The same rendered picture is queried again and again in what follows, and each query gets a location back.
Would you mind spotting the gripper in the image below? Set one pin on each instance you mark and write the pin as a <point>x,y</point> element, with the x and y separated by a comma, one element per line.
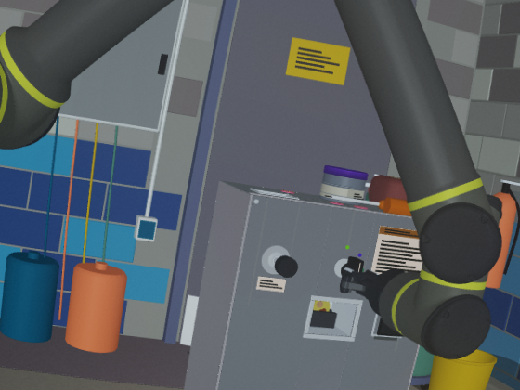
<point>370,285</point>

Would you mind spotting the silver key switch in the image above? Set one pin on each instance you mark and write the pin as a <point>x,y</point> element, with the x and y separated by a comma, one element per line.
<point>338,269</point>

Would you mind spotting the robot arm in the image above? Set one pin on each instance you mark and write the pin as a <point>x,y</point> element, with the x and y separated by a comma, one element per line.
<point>422,122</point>

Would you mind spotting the yellow token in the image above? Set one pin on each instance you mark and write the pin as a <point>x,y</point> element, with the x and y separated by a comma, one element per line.
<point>321,305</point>

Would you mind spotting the white framed return cup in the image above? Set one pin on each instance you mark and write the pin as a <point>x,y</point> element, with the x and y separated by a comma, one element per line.
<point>345,321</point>

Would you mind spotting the black selector knob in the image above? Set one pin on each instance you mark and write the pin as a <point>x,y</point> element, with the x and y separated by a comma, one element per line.
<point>286,266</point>

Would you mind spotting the grey coin meter box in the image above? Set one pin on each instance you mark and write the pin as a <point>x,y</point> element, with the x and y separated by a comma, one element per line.
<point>252,325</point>

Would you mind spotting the beige orange-headed instruction label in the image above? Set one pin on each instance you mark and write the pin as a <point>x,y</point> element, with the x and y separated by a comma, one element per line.
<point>392,252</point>

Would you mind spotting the black block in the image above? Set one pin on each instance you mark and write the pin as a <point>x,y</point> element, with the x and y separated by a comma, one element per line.
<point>323,320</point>

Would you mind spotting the orange bottle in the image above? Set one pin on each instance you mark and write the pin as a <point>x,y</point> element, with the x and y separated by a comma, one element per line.
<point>394,206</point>

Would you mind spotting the small beige label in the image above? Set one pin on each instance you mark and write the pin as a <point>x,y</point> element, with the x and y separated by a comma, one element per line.
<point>270,284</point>

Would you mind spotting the purple lidded jar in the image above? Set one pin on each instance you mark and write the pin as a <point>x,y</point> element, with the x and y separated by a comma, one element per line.
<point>344,183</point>

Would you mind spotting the dark red container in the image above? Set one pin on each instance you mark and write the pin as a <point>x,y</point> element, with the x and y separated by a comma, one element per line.
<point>386,187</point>

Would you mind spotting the teal bin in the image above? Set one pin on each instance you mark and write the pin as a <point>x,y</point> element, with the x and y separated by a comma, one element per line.
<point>423,363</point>

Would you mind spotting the yellow bucket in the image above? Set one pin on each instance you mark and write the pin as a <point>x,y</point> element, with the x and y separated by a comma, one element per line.
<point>459,373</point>

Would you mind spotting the white upright panel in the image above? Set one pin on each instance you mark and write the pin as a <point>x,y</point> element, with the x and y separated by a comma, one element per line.
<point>189,321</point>

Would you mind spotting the grey tall pillar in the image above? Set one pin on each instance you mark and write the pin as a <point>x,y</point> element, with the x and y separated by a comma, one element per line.
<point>260,122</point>

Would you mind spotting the white conduit pipe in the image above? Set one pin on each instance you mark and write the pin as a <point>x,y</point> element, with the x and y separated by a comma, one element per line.
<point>162,122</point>

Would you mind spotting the orange drum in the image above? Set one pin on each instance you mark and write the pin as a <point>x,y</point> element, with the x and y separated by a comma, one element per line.
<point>95,308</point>

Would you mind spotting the blue drum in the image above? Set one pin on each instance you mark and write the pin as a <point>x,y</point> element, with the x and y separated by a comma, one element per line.
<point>26,296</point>

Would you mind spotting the white blue wall socket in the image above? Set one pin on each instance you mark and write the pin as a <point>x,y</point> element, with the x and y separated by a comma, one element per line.
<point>146,228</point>

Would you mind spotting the yellow wall sign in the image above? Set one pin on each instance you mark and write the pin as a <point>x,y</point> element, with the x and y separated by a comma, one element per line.
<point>318,61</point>

